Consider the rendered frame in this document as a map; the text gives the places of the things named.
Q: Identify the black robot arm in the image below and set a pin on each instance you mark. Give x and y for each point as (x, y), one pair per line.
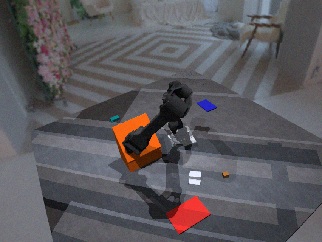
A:
(173, 109)

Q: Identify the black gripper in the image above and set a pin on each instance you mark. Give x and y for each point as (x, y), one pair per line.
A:
(173, 126)

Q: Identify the small cyan block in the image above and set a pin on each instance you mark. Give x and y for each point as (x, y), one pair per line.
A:
(115, 118)

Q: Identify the blue flat plate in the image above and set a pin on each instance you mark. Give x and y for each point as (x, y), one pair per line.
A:
(206, 105)

